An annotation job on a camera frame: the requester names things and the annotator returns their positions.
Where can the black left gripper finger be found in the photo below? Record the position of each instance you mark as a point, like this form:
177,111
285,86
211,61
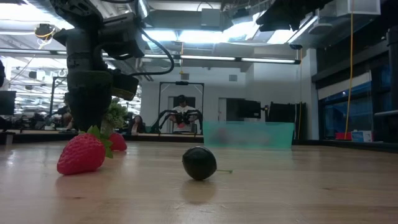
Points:
88,107

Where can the red strawberry green leaves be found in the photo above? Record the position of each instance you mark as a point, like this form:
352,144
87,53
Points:
118,142
81,154

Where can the black cherry with stem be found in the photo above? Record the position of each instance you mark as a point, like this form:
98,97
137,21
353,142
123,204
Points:
199,163

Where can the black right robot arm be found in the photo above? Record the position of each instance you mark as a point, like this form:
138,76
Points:
289,12

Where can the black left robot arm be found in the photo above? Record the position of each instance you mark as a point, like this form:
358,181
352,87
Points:
77,12

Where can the teal translucent tupperware container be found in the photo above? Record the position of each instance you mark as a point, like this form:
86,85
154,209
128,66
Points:
248,135

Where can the person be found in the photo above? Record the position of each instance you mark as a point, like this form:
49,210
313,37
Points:
63,111
136,124
186,110

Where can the green plant in white pot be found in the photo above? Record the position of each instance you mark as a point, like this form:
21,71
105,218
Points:
117,115

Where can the black monitor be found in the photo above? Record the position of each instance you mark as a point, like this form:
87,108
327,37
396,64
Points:
7,102
248,109

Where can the long linear ceiling light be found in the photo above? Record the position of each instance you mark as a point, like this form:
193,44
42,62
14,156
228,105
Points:
208,58

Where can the grey ceiling junction box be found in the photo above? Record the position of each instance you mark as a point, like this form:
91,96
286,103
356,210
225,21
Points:
211,17

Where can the black panel screen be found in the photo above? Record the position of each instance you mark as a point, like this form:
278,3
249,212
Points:
284,112

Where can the red box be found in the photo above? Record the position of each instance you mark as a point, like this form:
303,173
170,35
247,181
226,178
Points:
343,136

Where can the blue and white box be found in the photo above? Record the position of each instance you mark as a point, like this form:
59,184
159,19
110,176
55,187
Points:
362,136

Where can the white ceiling unit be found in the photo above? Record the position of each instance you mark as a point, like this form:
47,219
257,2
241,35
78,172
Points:
357,7

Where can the black tall pole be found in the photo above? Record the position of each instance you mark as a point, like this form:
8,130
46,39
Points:
393,77

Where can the black station frame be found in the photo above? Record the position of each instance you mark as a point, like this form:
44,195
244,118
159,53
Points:
53,93
182,83

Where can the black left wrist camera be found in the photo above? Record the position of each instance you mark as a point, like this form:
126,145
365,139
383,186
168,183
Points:
124,85

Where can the black security camera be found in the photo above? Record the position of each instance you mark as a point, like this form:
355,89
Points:
295,46

